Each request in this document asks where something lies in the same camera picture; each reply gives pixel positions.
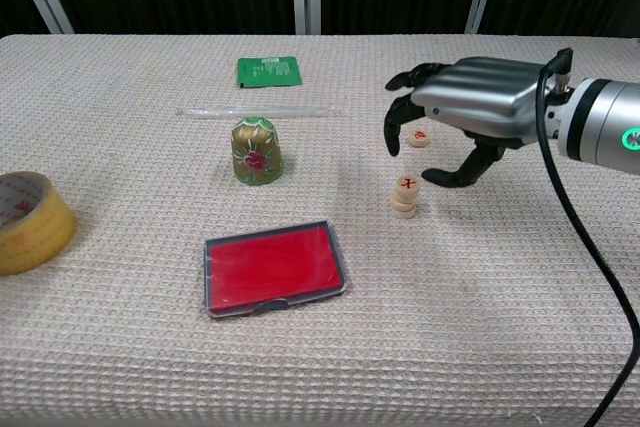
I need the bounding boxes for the red ink pad case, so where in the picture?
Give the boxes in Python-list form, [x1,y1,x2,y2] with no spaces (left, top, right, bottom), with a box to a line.
[203,219,351,319]

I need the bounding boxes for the green circuit board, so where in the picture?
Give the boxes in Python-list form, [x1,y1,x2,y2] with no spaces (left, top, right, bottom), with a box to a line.
[236,55,305,90]

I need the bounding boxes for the yellow tape roll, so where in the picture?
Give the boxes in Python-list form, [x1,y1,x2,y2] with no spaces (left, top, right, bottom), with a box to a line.
[0,170,79,277]

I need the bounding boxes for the beige woven tablecloth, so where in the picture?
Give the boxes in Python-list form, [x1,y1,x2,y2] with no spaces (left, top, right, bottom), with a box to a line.
[0,34,640,427]

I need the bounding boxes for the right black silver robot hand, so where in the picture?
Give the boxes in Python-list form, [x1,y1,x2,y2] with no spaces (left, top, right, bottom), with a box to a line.
[383,56,564,189]

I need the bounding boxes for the clear plastic straw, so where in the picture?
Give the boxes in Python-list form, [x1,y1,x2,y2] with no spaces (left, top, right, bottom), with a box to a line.
[175,104,335,121]

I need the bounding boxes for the gold green painted bell cup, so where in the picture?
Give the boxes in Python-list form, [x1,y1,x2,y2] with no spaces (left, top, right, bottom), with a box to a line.
[230,116,284,188]

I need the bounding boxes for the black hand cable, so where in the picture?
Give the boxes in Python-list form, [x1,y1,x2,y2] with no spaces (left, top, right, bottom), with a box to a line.
[537,48,640,427]

